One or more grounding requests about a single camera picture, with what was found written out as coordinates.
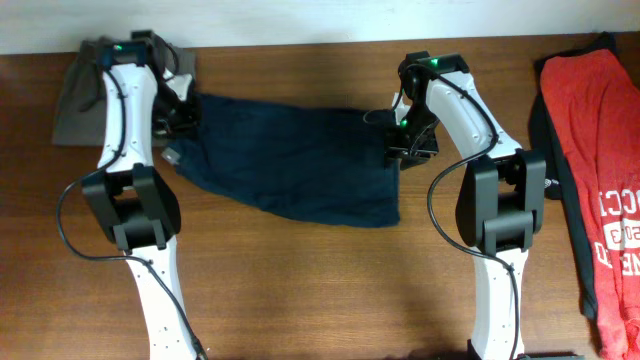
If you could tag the folded grey shorts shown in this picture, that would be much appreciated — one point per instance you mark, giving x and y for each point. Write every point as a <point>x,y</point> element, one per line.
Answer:
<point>80,115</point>

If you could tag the navy blue shorts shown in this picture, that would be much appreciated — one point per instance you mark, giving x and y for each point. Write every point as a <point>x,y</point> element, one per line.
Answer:
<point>318,165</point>

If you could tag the red printed t-shirt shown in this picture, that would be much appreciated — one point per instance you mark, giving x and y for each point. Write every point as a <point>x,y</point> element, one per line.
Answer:
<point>594,108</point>

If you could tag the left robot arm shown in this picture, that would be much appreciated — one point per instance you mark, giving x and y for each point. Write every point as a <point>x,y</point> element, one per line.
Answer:
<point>133,205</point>

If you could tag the black garment under pile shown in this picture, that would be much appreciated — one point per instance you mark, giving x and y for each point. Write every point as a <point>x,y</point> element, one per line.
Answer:
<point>559,181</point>

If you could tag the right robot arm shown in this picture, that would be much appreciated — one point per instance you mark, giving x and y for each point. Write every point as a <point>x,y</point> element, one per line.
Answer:
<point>501,199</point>

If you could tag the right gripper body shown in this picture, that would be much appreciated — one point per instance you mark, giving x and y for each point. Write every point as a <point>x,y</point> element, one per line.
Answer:
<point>414,135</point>

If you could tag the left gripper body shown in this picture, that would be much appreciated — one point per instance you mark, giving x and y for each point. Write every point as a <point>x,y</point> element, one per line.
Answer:
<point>173,116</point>

